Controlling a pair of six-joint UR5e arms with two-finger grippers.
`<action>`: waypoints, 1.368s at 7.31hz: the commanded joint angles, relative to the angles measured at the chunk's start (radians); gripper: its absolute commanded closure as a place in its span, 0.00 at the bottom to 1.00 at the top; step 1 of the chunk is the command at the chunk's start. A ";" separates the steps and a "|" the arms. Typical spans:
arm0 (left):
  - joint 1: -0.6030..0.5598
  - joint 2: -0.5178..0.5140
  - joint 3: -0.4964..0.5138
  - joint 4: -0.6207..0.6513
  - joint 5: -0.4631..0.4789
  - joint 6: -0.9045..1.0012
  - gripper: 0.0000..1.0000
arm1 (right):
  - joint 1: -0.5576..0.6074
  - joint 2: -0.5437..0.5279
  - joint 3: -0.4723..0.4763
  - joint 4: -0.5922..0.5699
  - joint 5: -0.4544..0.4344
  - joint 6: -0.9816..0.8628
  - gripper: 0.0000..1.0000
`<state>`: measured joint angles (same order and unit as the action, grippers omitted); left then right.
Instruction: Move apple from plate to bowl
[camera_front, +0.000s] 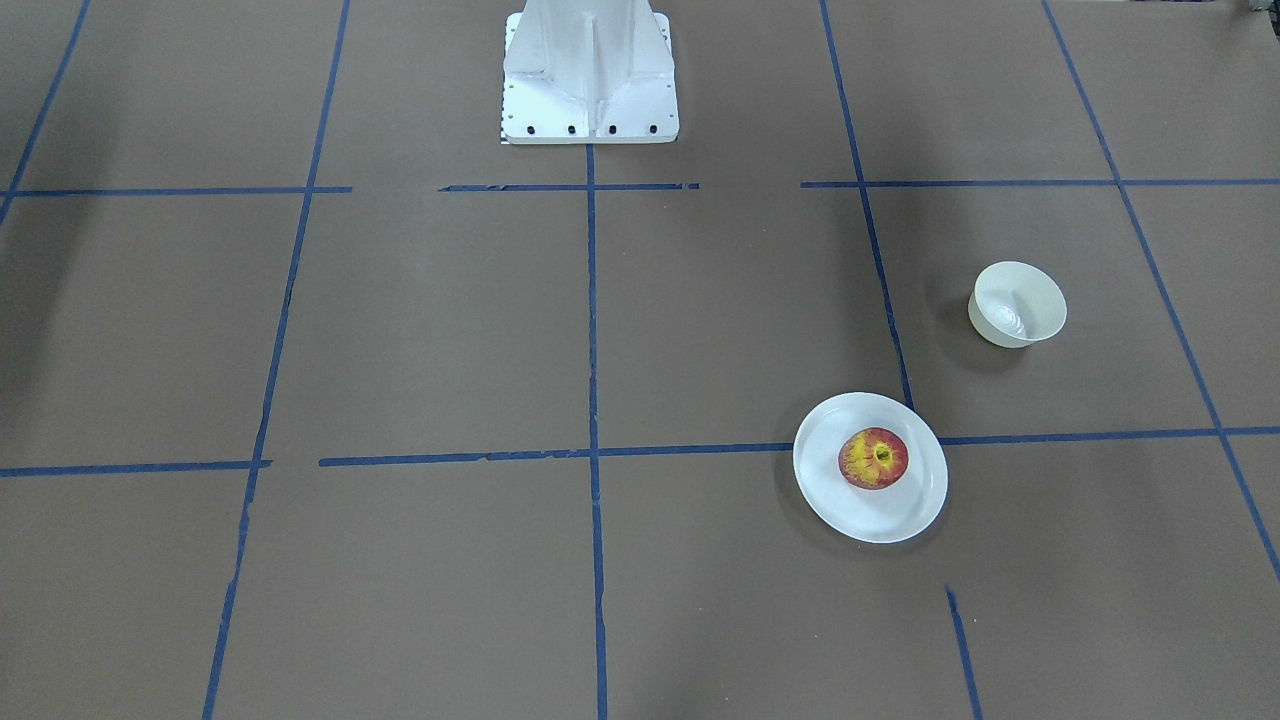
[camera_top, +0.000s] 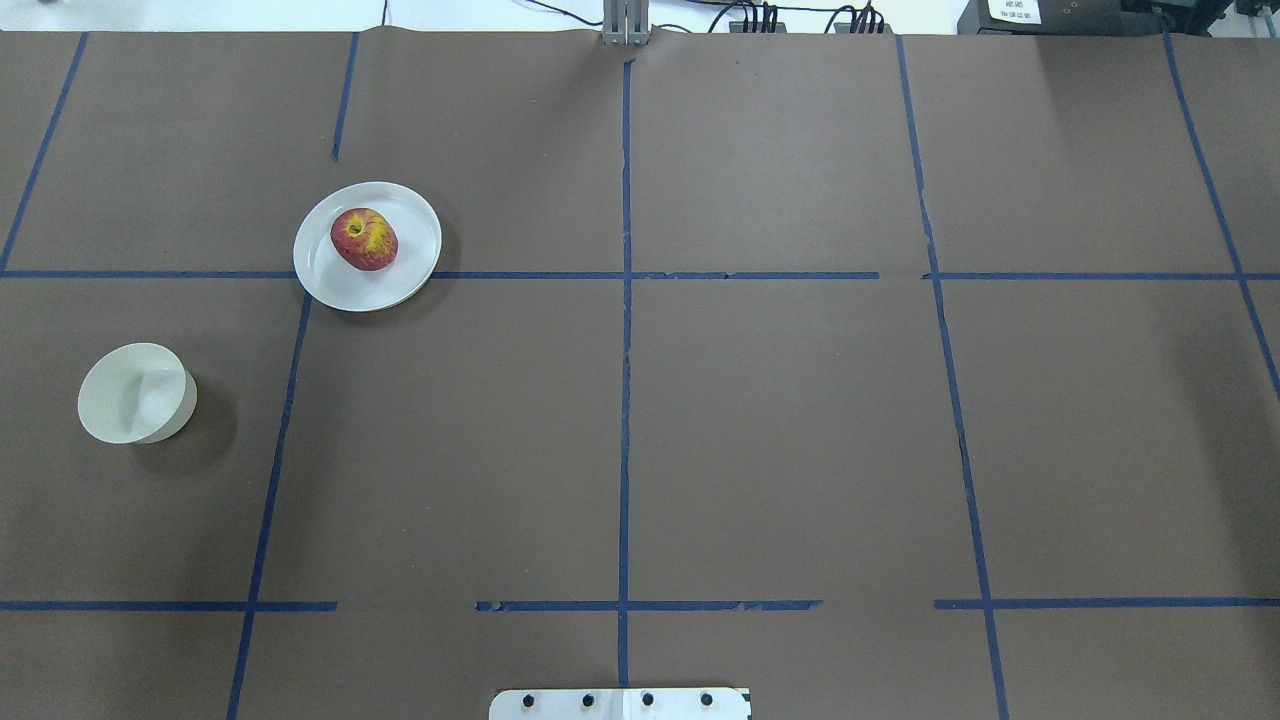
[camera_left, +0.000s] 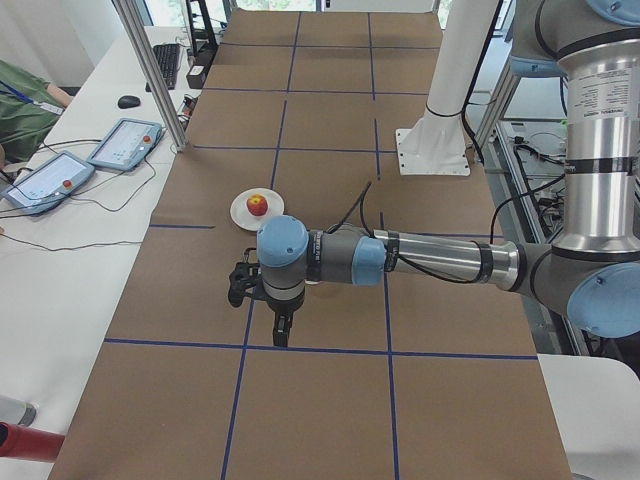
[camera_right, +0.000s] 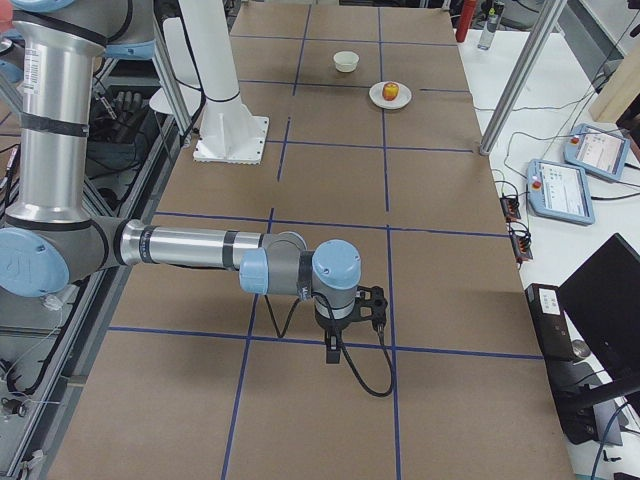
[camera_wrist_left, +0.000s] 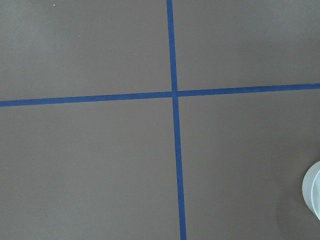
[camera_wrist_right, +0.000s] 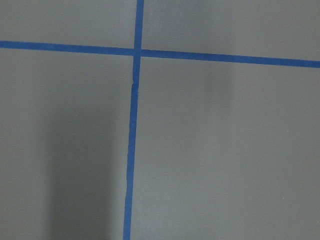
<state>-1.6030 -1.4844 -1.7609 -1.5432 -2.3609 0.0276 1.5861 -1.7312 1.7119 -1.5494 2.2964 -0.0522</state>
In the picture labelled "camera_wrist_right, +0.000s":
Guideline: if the blue tape line crosswise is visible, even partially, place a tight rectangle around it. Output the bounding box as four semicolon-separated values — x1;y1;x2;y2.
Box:
0;40;320;69

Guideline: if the blue tape line lengthwise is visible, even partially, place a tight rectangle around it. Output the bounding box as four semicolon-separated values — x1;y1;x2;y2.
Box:
122;0;144;240

